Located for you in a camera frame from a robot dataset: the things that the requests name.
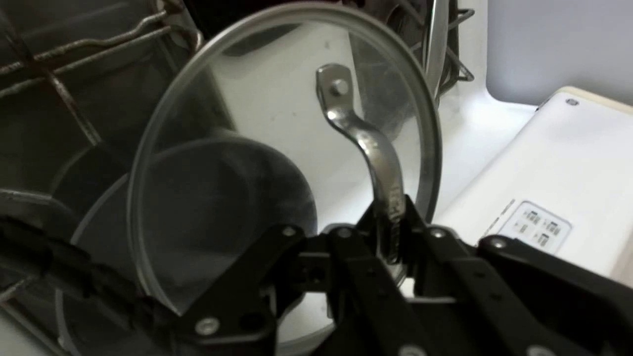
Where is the left black burner grate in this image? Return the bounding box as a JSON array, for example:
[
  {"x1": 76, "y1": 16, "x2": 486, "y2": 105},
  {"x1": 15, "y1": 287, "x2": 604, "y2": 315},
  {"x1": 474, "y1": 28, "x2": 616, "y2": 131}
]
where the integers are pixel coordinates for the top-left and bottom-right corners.
[{"x1": 0, "y1": 0, "x2": 207, "y2": 305}]

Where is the grey frying pan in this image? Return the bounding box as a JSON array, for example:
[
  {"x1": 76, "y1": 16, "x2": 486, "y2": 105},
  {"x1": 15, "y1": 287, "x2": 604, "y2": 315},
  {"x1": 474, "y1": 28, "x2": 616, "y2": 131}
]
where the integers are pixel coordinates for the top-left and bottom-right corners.
[{"x1": 56, "y1": 137, "x2": 319, "y2": 356}]

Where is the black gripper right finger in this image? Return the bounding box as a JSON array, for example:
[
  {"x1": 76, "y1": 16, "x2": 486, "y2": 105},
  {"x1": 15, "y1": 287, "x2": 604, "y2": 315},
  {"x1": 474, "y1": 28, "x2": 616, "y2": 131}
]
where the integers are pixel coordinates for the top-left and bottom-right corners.
[{"x1": 389, "y1": 198, "x2": 633, "y2": 356}]

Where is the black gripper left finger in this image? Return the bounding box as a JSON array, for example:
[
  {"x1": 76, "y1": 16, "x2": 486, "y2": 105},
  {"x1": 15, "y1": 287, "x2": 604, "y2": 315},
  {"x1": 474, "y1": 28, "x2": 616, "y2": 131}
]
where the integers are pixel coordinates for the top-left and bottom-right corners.
[{"x1": 177, "y1": 226, "x2": 405, "y2": 356}]

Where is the white gas stove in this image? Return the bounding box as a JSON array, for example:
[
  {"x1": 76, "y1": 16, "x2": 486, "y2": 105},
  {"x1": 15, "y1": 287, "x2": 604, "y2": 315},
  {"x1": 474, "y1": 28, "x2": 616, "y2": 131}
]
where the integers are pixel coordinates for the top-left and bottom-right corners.
[{"x1": 193, "y1": 0, "x2": 632, "y2": 289}]

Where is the clear glass pot lid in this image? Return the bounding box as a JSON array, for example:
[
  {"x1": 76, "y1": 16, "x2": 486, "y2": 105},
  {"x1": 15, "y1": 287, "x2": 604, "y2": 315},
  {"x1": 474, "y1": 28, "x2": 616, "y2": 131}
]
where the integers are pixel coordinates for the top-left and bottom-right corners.
[{"x1": 130, "y1": 4, "x2": 426, "y2": 313}]

